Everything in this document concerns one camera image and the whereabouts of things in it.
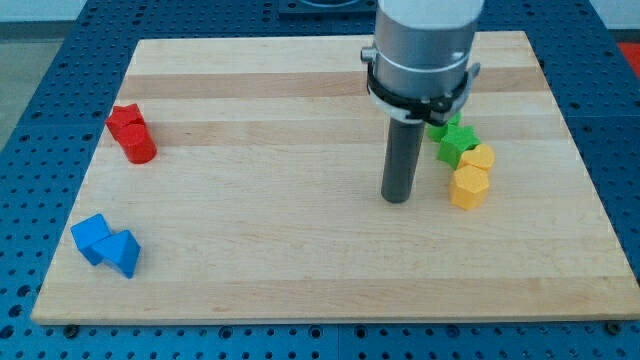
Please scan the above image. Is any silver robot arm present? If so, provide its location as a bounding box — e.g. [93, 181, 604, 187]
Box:
[361, 0, 484, 126]

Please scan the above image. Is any yellow heart block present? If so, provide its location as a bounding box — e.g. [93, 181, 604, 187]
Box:
[457, 144, 495, 172]

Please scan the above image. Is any light wooden board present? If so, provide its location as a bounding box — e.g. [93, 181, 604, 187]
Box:
[32, 31, 639, 325]

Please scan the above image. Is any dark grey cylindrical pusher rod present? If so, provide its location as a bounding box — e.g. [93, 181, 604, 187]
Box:
[381, 119, 425, 203]

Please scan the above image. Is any green block behind star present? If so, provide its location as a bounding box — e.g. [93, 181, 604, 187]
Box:
[426, 112, 462, 143]

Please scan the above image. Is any yellow hexagon block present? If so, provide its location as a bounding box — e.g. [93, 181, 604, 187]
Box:
[449, 165, 490, 210]

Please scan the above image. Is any red cylinder block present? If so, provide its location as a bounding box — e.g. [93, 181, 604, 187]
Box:
[117, 124, 157, 164]

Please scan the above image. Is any red star block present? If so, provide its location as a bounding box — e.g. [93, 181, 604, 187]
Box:
[105, 103, 145, 140]

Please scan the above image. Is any blue triangular prism block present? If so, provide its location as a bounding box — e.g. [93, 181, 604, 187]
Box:
[91, 230, 141, 279]

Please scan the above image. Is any blue cube block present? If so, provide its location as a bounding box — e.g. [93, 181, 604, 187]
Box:
[70, 213, 111, 265]

